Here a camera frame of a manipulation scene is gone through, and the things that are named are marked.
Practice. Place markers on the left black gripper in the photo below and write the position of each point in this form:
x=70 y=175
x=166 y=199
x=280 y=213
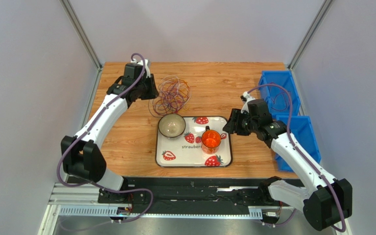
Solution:
x=153 y=92

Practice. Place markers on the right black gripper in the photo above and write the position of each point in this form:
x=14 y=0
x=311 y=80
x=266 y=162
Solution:
x=234 y=122

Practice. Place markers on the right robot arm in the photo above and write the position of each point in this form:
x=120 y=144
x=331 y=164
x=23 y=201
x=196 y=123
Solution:
x=324 y=200

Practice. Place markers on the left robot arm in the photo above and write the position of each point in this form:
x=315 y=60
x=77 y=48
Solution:
x=81 y=153

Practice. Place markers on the orange transparent mug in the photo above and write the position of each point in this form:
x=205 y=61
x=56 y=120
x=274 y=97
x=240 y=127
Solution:
x=210 y=140

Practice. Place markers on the beige ceramic bowl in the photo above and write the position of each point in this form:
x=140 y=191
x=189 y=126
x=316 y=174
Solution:
x=171 y=125

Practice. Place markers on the near blue plastic bin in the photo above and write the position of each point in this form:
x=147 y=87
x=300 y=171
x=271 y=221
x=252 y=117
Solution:
x=301 y=128

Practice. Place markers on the white strawberry tray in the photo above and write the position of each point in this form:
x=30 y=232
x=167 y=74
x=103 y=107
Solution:
x=186 y=150

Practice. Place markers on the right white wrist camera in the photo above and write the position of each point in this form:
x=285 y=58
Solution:
x=246 y=98

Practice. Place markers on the aluminium frame rail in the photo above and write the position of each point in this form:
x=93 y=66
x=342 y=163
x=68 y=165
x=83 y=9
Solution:
x=76 y=211

